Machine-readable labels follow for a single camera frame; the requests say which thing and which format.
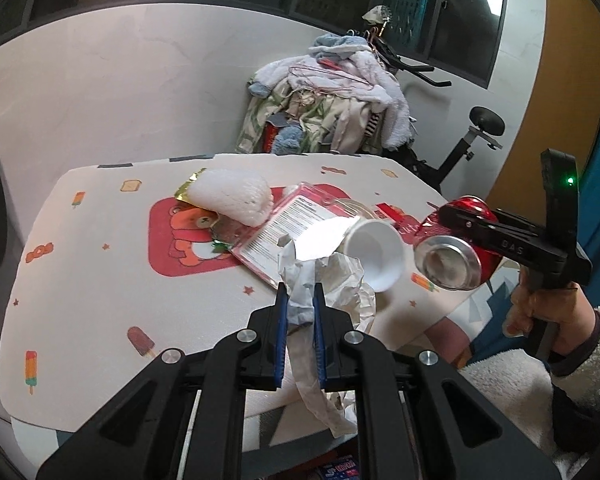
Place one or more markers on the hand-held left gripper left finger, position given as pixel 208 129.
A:
pixel 281 340

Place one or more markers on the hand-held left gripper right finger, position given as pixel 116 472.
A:
pixel 320 340

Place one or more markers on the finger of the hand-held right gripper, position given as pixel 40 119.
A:
pixel 467 220

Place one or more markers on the red soda can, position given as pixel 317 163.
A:
pixel 445 265

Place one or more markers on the white paper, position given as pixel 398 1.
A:
pixel 340 275

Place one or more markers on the white paper cup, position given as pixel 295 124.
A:
pixel 375 255

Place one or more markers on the pink plastic blister package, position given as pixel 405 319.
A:
pixel 285 225

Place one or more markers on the person's right forearm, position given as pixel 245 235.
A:
pixel 595 385

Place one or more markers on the person's right hand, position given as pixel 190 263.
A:
pixel 575 315

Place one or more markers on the black exercise bike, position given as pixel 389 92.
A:
pixel 455 160

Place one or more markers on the geometric patterned tablecloth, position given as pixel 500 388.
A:
pixel 265 420

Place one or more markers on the white glossy paper scrap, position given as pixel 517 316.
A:
pixel 320 240

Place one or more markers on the clear plastic lid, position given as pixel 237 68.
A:
pixel 357 207

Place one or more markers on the blue and red box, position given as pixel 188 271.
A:
pixel 337 470

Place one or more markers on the white fleece robe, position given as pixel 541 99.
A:
pixel 510 395

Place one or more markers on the white foam fruit net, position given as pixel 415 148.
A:
pixel 230 195

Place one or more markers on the pile of clothes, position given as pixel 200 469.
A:
pixel 330 110

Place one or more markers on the gold foil wrapper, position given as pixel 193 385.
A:
pixel 184 192

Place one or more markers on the printed white table mat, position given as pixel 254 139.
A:
pixel 105 260

